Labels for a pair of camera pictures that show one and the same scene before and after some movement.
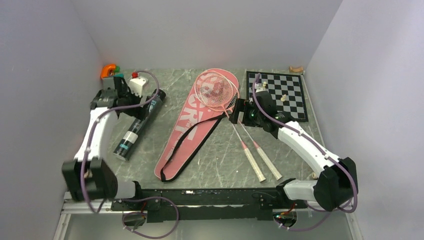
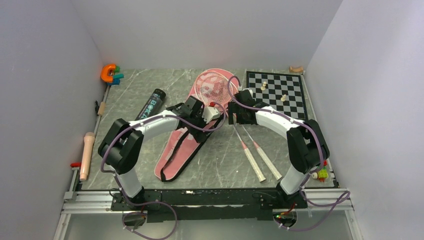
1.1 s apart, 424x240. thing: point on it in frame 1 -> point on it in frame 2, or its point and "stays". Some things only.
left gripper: (138, 112) -> (198, 134)
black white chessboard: (288, 91) stays
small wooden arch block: (295, 70) stays
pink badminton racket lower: (216, 89) stays
